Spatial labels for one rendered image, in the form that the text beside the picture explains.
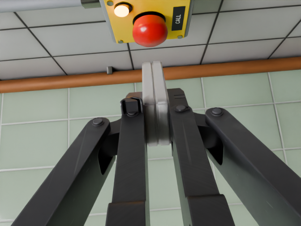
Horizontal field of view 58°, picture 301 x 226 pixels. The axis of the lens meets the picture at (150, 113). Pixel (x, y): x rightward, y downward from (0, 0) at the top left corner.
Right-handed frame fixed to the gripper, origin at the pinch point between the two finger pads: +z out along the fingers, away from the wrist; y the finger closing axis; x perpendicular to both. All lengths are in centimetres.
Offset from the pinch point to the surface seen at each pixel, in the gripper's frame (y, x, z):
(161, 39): 1.4, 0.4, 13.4
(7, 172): -32, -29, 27
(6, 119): -33, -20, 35
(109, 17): -4.1, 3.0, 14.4
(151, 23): 0.4, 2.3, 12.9
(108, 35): -6.9, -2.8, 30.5
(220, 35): 13.1, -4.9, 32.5
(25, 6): -14.1, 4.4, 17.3
